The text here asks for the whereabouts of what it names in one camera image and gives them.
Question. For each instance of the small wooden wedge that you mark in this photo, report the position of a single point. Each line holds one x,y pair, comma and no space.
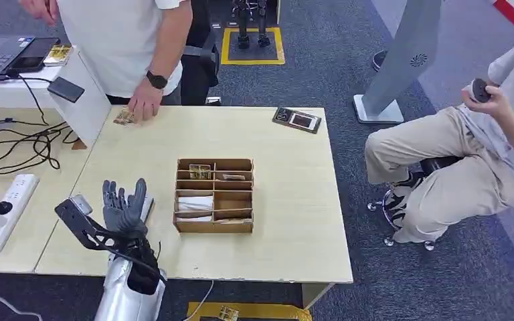
78,145

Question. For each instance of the person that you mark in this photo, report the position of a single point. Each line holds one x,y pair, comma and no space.
461,186
115,44

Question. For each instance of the person's right hand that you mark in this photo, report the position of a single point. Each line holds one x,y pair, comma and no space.
39,9

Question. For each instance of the chrome wheeled stool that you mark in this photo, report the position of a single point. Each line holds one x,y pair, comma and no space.
436,164

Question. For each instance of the stack of gold cards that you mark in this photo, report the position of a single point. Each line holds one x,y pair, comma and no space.
58,55

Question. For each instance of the grey standing panel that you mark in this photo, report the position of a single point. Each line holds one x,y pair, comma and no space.
401,57

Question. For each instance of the black wristwatch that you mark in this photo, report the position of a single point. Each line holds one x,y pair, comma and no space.
156,80

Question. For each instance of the white desk riser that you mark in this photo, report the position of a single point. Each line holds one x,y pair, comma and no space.
86,111

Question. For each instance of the yellow floor tape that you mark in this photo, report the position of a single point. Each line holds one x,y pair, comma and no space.
274,311

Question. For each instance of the black office chair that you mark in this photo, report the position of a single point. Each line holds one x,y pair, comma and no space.
199,66

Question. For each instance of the black phone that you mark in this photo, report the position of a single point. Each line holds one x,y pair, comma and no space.
66,89

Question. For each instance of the gold card on floor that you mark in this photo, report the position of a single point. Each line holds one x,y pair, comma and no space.
228,314

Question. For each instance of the person's left hand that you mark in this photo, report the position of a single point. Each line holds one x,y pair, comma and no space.
494,104
144,104

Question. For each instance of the gold printed card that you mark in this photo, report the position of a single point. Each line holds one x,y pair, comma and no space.
123,117

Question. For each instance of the black tablet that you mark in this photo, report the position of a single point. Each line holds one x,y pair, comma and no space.
35,53

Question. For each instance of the dark framed card holder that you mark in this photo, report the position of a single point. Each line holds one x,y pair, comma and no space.
298,120

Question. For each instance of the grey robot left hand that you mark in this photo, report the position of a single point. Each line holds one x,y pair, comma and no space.
124,212

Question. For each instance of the thin white card stack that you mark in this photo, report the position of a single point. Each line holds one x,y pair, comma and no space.
195,219

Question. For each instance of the thick white card stack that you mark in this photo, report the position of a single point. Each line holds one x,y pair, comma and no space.
195,204

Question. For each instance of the wooden compartment card box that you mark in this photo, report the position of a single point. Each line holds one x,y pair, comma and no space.
232,227

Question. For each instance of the black shoe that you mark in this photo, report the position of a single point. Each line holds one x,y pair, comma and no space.
377,61

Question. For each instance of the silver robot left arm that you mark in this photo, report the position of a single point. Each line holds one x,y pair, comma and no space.
119,292

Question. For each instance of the gold card in box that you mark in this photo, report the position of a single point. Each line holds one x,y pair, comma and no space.
200,172

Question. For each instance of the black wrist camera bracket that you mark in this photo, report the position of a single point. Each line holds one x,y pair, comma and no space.
79,226

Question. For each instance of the yellow bordered floor mat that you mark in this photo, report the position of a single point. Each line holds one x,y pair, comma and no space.
252,61

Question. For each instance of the white power strip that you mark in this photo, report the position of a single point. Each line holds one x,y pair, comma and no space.
11,204

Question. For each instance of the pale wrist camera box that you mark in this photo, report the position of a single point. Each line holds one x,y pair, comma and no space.
82,204

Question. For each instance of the black robot legs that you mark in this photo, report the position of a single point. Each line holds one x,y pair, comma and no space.
243,40

